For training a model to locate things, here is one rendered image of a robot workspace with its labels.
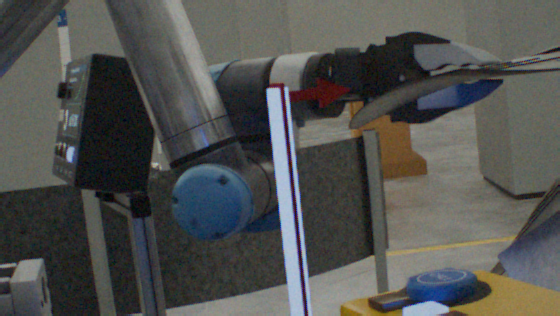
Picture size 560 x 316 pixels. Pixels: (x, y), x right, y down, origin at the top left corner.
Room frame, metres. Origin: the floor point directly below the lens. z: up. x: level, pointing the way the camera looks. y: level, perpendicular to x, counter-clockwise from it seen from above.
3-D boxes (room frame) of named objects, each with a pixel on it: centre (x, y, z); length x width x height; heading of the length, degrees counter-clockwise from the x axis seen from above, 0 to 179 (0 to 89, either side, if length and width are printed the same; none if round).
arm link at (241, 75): (1.05, 0.04, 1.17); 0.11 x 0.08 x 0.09; 58
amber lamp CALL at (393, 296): (0.47, -0.05, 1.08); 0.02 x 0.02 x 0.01; 21
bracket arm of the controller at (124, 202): (1.31, 0.24, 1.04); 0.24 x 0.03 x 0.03; 21
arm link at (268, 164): (1.03, 0.04, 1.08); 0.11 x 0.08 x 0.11; 165
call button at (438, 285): (0.48, -0.08, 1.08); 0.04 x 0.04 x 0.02
